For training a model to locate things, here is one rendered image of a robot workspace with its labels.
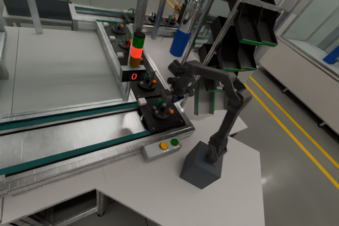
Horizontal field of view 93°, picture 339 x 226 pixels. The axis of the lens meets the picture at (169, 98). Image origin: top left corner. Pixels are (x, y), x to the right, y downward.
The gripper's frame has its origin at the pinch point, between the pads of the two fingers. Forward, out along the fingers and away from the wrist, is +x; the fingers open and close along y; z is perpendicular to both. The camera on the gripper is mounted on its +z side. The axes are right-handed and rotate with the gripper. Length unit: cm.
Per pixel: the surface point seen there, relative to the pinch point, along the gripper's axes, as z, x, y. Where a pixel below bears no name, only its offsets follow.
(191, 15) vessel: 80, -15, -56
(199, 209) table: -50, 29, 1
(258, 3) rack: 9, -50, -32
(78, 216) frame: -18, 98, 55
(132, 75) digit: 14.5, -5.9, 20.0
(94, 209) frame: -19, 97, 44
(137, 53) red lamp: 14.8, -18.7, 19.4
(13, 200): -14, 29, 72
